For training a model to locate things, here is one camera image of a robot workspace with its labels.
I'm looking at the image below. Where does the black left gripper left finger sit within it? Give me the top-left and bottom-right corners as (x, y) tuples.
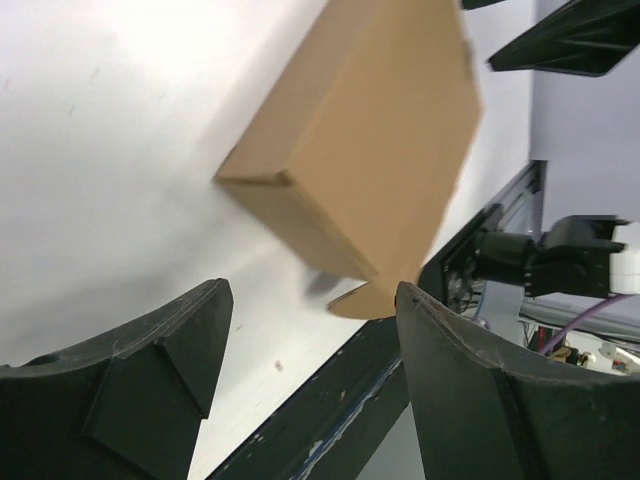
(1, 279), (233, 479)

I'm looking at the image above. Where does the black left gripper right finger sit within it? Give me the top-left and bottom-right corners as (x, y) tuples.
(396, 282), (639, 479)

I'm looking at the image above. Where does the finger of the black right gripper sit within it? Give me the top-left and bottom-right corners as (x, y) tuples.
(488, 0), (639, 77)
(460, 0), (504, 10)

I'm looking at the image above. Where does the brown cardboard box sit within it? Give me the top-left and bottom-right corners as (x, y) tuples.
(214, 1), (481, 320)

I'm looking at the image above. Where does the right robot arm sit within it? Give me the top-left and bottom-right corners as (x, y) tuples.
(459, 1), (639, 303)

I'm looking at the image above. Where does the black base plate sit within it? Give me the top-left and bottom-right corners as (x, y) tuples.
(204, 199), (506, 480)

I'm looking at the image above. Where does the aluminium table frame rail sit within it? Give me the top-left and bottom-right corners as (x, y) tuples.
(491, 160), (547, 238)

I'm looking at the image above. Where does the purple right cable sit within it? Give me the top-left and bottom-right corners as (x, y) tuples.
(539, 293), (634, 354)

